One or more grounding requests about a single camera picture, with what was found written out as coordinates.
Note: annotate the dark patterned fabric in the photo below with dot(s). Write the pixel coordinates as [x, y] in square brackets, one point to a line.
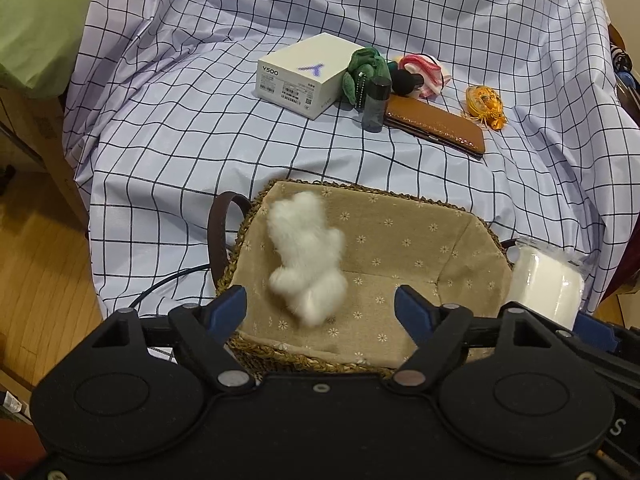
[620, 55]

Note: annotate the pink and white pouch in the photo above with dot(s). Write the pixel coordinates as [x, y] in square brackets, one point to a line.
[425, 67]

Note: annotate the green embroidered pillow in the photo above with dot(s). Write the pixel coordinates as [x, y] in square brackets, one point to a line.
[35, 20]

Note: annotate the blue object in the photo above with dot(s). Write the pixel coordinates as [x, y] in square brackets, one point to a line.
[629, 82]

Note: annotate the white checked cloth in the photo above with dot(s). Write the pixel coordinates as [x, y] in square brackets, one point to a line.
[200, 110]

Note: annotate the green plush toy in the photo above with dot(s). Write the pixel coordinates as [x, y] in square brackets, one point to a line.
[367, 62]

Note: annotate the white plush toy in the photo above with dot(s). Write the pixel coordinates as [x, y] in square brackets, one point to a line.
[305, 240]

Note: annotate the dark grey bottle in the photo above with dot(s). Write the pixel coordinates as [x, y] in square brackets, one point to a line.
[375, 105]

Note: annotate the brown leather case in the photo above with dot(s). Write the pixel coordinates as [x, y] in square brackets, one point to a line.
[435, 120]

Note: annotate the white roll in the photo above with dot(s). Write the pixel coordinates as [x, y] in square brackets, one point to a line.
[545, 285]

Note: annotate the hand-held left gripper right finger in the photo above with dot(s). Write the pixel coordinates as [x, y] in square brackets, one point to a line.
[412, 310]

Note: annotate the woven basket with fabric liner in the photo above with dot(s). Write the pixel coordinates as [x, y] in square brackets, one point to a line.
[400, 260]

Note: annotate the white cardboard box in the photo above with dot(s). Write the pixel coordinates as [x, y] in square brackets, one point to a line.
[305, 67]

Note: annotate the black fuzzy ball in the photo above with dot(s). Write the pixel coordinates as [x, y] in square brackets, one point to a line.
[402, 82]

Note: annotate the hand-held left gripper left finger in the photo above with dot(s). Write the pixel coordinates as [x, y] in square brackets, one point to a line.
[227, 310]

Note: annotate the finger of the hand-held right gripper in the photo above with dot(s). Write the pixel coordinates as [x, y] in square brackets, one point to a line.
[592, 332]

